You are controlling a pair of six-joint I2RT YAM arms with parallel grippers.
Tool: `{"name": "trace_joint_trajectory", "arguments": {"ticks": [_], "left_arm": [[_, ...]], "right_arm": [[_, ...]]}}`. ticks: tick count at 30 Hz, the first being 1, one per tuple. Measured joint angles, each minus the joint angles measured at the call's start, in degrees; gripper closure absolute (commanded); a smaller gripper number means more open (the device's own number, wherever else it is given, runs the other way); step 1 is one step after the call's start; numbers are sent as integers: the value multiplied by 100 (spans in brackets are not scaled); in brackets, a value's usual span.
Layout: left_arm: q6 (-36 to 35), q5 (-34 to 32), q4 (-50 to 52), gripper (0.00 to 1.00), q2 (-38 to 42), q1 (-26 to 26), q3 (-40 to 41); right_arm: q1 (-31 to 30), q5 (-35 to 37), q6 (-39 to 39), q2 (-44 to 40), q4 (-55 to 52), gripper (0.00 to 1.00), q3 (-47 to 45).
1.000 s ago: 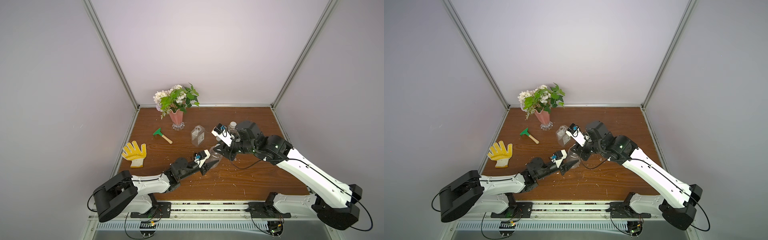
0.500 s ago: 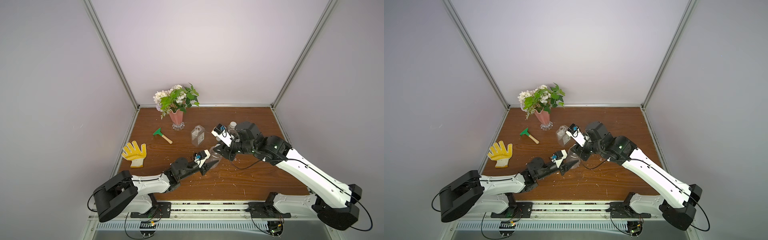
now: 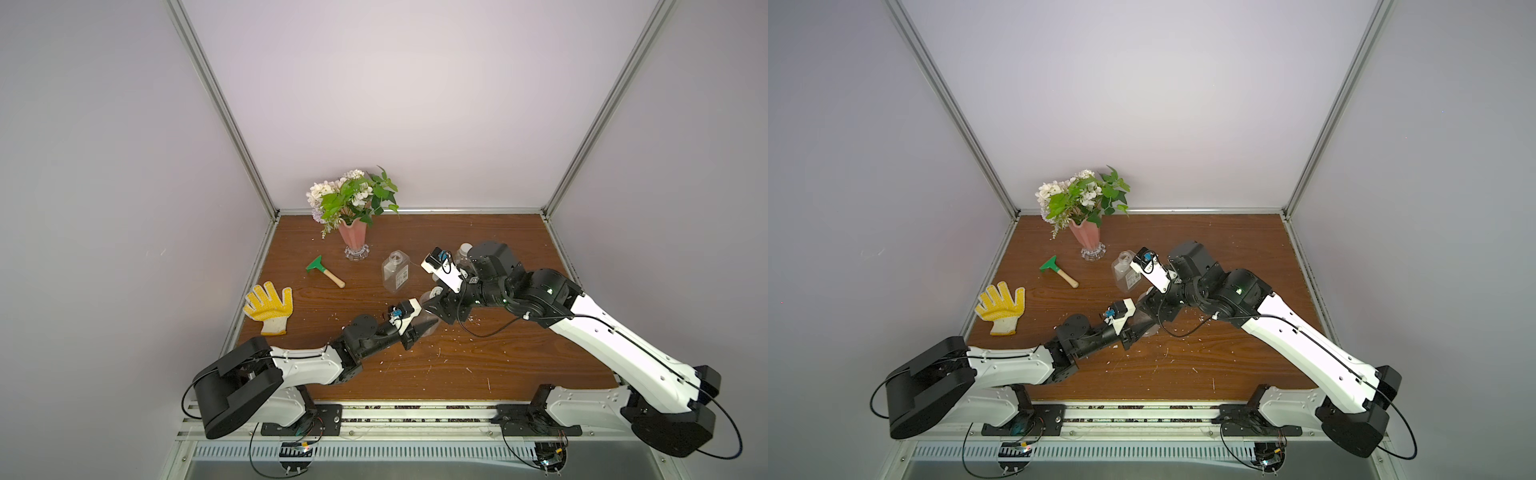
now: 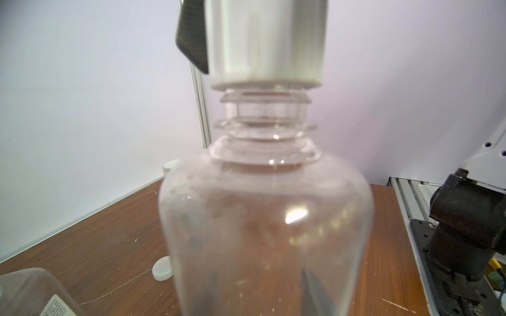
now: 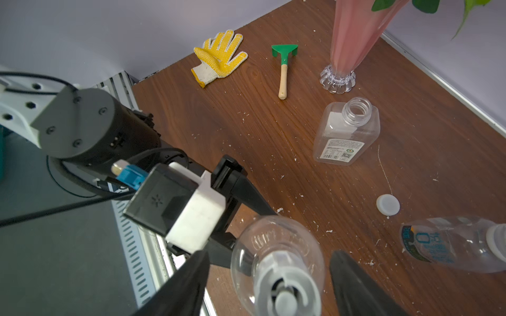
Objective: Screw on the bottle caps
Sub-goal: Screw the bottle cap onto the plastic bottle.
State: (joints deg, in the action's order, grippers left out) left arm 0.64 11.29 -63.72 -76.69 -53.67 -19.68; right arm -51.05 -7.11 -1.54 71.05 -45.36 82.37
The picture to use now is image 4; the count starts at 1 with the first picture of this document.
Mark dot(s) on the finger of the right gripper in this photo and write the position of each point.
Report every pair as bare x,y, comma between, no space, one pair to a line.
191,34

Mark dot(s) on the white cap small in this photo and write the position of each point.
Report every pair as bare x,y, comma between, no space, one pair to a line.
169,165

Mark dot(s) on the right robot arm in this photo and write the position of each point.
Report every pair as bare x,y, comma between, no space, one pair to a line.
471,202

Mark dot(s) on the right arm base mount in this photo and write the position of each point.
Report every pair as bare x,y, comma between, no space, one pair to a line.
455,271

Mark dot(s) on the square clear bottle with label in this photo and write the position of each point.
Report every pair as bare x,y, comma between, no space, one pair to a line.
35,291

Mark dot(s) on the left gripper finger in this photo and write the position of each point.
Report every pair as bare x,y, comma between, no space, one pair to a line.
315,299

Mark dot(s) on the round clear bottle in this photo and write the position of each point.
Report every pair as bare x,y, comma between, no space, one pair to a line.
262,203

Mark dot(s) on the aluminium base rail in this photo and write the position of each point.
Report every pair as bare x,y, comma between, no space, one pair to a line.
411,205

